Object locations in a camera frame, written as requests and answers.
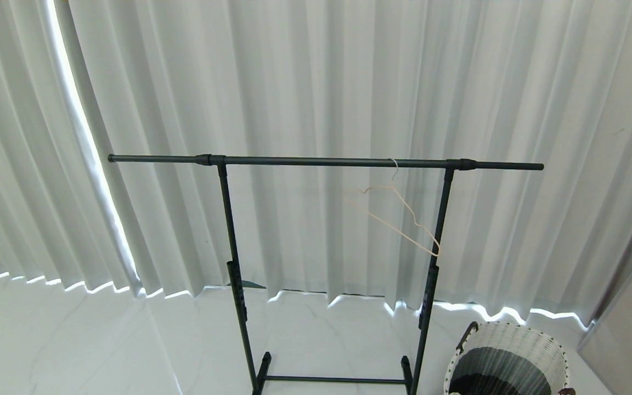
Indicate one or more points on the black clothes rack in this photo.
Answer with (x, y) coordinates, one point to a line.
(321, 162)

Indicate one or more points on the pink clothes hanger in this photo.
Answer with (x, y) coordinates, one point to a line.
(394, 167)

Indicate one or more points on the white laundry basket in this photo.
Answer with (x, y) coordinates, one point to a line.
(513, 345)

